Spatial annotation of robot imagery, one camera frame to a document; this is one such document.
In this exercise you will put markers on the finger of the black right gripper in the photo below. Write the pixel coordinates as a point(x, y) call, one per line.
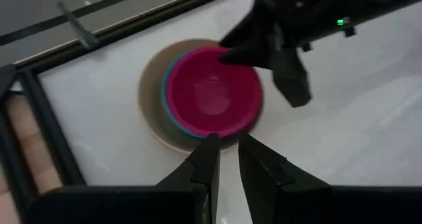
point(291, 79)
point(254, 46)

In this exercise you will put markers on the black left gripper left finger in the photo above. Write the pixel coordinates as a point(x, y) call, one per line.
point(201, 171)

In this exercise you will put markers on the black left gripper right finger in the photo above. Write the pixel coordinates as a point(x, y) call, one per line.
point(270, 184)

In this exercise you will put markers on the pink plastic bowl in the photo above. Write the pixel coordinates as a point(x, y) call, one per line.
point(214, 92)

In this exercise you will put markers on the teal plastic bowl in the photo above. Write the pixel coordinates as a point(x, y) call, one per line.
point(165, 99)

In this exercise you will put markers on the large beige bowl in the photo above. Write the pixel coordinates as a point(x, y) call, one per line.
point(151, 95)

